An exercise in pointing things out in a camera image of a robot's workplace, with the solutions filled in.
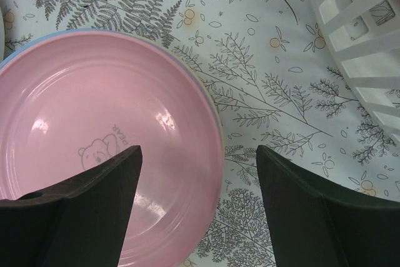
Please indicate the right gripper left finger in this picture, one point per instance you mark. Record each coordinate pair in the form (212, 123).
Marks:
(81, 221)

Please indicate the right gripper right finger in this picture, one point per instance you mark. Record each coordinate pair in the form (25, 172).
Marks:
(316, 222)

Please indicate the pink plate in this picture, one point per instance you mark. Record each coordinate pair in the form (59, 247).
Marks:
(74, 99)

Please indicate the green plate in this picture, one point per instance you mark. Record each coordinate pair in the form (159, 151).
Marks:
(2, 37)

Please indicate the cream plate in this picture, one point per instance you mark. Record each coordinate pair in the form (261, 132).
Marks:
(214, 109)

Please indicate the floral tablecloth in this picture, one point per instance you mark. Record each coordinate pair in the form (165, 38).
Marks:
(274, 83)

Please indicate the white plastic basket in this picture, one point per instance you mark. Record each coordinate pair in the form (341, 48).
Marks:
(363, 39)

